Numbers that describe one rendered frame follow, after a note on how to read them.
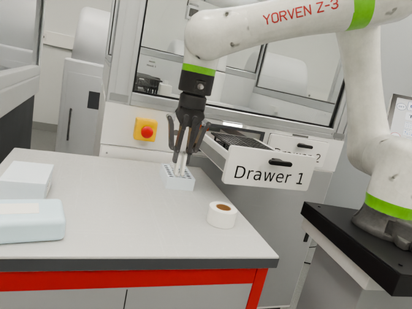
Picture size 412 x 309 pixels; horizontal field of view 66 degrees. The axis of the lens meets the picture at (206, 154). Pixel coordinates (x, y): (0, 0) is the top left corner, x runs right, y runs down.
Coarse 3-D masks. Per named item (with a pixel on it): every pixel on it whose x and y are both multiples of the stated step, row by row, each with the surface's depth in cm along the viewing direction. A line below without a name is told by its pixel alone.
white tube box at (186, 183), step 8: (160, 168) 103; (168, 168) 100; (160, 176) 101; (168, 176) 92; (184, 176) 95; (192, 176) 96; (168, 184) 92; (176, 184) 92; (184, 184) 93; (192, 184) 94
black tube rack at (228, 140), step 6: (222, 138) 111; (228, 138) 113; (234, 138) 116; (240, 138) 119; (246, 138) 122; (222, 144) 115; (228, 144) 102; (234, 144) 105; (240, 144) 107; (246, 144) 109; (252, 144) 112; (258, 144) 114
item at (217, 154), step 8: (208, 136) 112; (240, 136) 126; (208, 144) 108; (216, 144) 102; (264, 144) 121; (208, 152) 107; (216, 152) 100; (224, 152) 95; (216, 160) 100; (224, 160) 94
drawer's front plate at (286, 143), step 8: (272, 136) 127; (280, 136) 128; (288, 136) 131; (272, 144) 128; (280, 144) 129; (288, 144) 130; (296, 144) 132; (312, 144) 134; (320, 144) 135; (328, 144) 137; (296, 152) 133; (304, 152) 134; (312, 152) 135; (320, 152) 137; (320, 160) 138
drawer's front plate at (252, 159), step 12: (228, 156) 88; (240, 156) 88; (252, 156) 89; (264, 156) 91; (276, 156) 92; (288, 156) 93; (300, 156) 95; (312, 156) 97; (228, 168) 88; (240, 168) 89; (252, 168) 91; (264, 168) 92; (276, 168) 93; (288, 168) 94; (300, 168) 96; (312, 168) 97; (228, 180) 89; (240, 180) 91; (252, 180) 92; (288, 180) 96
